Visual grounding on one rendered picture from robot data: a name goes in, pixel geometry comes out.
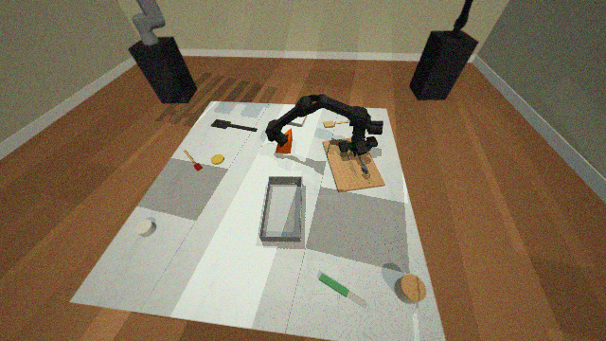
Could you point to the red brush with wooden handle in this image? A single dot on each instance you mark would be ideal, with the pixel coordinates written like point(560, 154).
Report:
point(196, 166)

